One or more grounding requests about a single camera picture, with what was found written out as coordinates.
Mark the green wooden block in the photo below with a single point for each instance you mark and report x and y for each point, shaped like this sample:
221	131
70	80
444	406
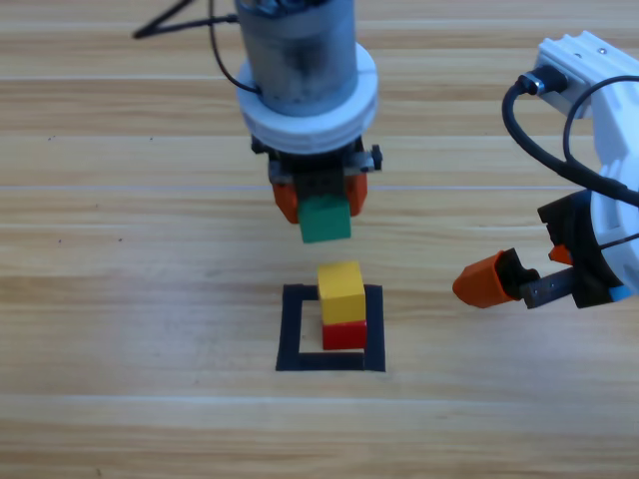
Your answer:
324	222

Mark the black tape square outline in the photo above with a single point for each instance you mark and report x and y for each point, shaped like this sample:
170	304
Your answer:
289	324

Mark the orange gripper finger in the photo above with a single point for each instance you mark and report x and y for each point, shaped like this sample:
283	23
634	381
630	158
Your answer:
358	194
481	287
561	254
285	202

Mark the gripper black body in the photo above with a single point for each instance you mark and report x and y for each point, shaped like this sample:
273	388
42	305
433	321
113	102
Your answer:
581	249
319	169

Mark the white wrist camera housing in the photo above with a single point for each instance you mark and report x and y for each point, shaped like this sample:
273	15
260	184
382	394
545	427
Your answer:
574	55

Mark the red wooden block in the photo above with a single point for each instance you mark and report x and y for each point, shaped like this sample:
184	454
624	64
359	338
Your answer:
344	336

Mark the yellow wooden block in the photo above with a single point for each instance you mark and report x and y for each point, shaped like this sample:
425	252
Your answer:
339	294

